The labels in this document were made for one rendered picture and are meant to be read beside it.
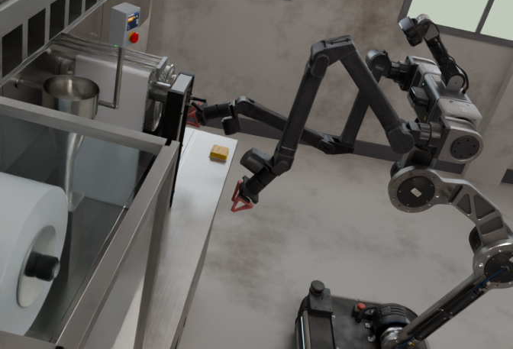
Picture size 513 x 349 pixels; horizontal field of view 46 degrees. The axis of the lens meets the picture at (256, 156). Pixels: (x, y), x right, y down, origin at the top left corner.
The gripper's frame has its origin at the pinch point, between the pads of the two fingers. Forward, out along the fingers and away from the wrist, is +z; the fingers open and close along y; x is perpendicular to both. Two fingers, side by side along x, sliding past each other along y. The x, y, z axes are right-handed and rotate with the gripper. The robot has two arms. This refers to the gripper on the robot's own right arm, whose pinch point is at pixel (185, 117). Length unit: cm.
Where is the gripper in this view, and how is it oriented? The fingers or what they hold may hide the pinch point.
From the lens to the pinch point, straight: 247.5
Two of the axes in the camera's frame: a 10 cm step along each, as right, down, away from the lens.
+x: -2.6, -8.6, -4.4
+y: 1.4, -4.8, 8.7
